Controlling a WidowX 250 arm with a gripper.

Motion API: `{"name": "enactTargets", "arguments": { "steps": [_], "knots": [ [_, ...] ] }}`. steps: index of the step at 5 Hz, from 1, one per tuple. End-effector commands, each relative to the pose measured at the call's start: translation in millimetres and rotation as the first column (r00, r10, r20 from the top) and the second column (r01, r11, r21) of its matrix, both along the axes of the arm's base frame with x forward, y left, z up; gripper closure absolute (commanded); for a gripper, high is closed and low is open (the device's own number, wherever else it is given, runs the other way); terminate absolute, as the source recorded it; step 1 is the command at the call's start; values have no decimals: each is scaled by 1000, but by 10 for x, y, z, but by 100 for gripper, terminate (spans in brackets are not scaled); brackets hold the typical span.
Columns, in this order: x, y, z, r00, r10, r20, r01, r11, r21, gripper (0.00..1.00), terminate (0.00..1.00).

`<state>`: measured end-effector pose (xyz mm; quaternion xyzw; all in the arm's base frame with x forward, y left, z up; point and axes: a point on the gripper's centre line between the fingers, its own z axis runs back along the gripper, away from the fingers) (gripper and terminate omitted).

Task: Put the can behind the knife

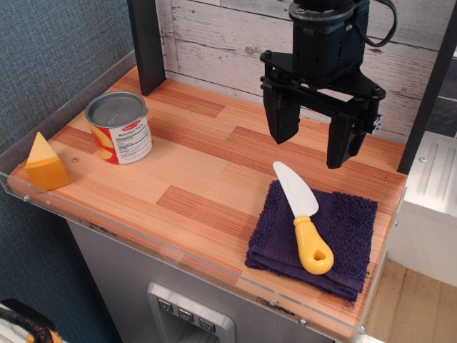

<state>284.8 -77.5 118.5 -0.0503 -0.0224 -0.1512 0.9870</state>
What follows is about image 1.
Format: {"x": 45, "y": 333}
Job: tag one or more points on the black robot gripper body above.
{"x": 323, "y": 70}

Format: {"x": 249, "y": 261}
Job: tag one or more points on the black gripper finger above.
{"x": 283, "y": 114}
{"x": 345, "y": 138}

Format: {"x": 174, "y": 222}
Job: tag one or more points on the toy tin can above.
{"x": 119, "y": 124}

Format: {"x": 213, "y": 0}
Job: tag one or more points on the white toy sink counter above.
{"x": 423, "y": 237}

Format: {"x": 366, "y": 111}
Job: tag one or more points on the clear acrylic table guard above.
{"x": 194, "y": 201}

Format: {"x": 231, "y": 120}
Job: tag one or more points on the silver toy fridge cabinet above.
{"x": 122, "y": 275}

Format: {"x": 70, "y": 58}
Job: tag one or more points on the ice dispenser button panel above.
{"x": 181, "y": 319}

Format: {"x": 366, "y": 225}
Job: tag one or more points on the yellow toy cheese wedge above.
{"x": 44, "y": 167}

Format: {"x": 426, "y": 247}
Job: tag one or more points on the black orange object corner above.
{"x": 20, "y": 323}

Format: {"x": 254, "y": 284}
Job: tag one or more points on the dark vertical post right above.
{"x": 433, "y": 87}

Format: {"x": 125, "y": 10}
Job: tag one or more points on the dark vertical post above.
{"x": 433, "y": 87}
{"x": 147, "y": 44}

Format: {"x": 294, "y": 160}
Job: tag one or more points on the toy knife yellow handle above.
{"x": 315, "y": 255}

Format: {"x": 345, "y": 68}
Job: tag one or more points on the dark vertical post left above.
{"x": 147, "y": 44}

